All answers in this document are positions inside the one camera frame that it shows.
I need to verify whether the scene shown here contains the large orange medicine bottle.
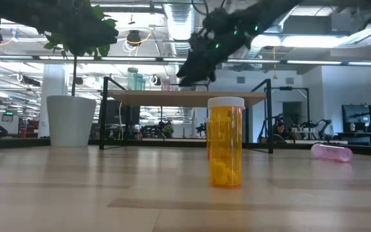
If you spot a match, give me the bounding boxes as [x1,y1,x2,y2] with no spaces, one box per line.
[204,116,211,160]

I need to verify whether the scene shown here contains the wooden shelf black legs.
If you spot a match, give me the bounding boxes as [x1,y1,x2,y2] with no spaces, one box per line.
[100,75,275,155]

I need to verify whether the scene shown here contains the small background potted plant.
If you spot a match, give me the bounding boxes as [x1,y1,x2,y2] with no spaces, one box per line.
[162,121,175,139]

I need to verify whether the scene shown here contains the black background monitor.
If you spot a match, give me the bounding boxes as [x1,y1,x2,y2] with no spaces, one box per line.
[99,99,141,126]
[341,103,371,133]

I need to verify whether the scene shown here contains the small orange medicine bottle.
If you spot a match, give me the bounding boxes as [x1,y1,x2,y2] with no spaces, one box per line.
[207,96,246,188]

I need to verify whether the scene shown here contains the black background rig frame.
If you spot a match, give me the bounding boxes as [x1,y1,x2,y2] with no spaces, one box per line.
[264,85,311,130]

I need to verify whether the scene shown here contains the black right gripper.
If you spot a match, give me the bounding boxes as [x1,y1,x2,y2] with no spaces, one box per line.
[176,8,254,86]

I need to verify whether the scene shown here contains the black metal table frame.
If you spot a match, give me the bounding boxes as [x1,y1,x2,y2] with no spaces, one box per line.
[0,137,371,157]

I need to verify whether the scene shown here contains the green artificial tree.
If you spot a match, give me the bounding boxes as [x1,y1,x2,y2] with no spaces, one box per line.
[42,3,119,97]

